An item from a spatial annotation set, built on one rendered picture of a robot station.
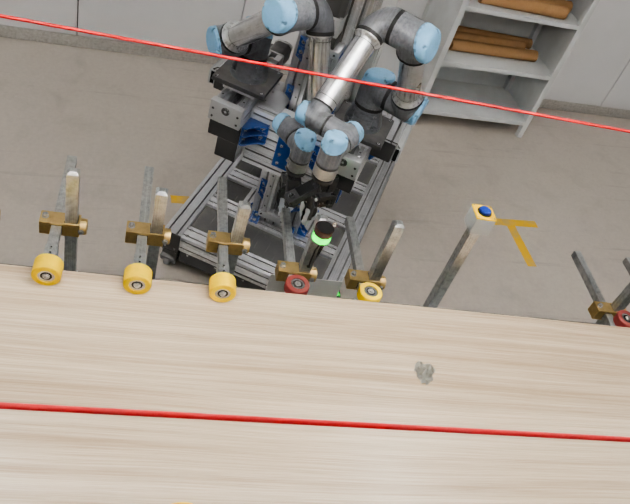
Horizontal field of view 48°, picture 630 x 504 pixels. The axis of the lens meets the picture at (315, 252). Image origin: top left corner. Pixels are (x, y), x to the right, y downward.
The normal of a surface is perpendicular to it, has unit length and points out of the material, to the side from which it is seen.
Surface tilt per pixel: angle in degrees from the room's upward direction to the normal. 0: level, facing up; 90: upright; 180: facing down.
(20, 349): 0
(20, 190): 0
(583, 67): 90
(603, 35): 90
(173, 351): 0
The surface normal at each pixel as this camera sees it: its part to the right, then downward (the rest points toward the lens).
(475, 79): 0.18, 0.73
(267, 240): 0.26, -0.69
